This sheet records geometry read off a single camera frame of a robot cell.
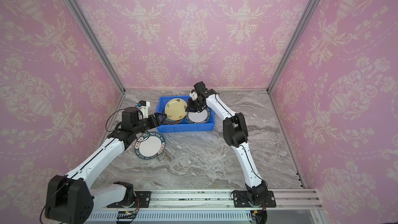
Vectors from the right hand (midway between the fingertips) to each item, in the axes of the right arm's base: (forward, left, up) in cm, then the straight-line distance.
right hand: (186, 109), depth 98 cm
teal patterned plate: (-5, +11, -6) cm, 14 cm away
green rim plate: (-4, -5, -4) cm, 8 cm away
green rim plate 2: (-20, +22, -9) cm, 31 cm away
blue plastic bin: (-10, -14, -5) cm, 18 cm away
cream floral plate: (+2, +8, -2) cm, 8 cm away
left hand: (-13, +11, +11) cm, 20 cm away
